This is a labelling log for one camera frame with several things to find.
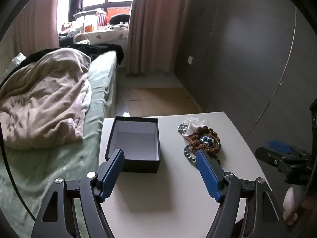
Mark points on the black clothing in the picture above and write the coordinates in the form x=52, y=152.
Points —
x=104, y=48

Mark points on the beige blanket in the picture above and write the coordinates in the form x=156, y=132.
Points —
x=44, y=96

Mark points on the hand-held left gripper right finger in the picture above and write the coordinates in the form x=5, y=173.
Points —
x=208, y=176

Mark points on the orange box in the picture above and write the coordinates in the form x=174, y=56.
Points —
x=117, y=11

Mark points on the black cardboard box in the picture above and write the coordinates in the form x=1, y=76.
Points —
x=135, y=143

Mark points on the pink curtain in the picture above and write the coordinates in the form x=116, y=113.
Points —
x=156, y=27
x=37, y=27

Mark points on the clear plastic bag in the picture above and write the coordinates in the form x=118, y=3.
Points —
x=195, y=122

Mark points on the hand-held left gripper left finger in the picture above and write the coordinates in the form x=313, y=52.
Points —
x=112, y=172

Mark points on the dark grey wardrobe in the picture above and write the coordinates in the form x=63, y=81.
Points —
x=247, y=54

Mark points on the wall outlet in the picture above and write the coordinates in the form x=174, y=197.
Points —
x=190, y=60

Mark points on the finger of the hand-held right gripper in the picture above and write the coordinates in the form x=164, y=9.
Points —
x=268, y=155
x=281, y=146

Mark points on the bed with green sheet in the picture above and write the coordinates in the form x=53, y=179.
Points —
x=100, y=79

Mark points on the person's right hand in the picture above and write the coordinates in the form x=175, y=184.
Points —
x=290, y=200

